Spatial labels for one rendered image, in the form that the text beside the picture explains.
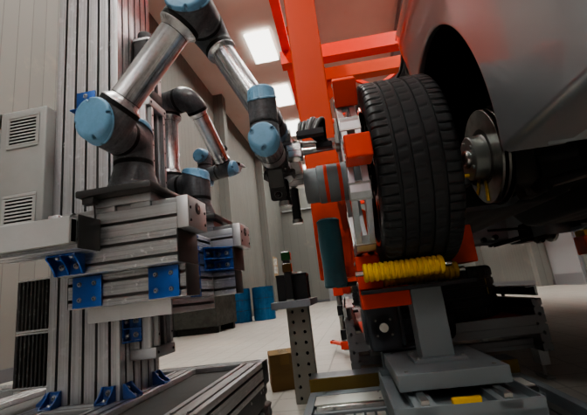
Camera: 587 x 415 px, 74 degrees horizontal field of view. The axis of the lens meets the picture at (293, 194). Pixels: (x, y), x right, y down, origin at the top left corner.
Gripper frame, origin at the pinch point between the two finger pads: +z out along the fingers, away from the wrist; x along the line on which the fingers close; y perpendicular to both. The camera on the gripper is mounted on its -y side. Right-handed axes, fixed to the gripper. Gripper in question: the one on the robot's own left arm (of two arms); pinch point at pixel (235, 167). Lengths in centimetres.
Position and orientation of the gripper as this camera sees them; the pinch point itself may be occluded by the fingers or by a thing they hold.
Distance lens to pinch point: 234.3
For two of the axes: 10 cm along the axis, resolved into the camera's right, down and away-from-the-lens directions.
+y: -0.1, 9.8, -2.0
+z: 4.0, 1.8, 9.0
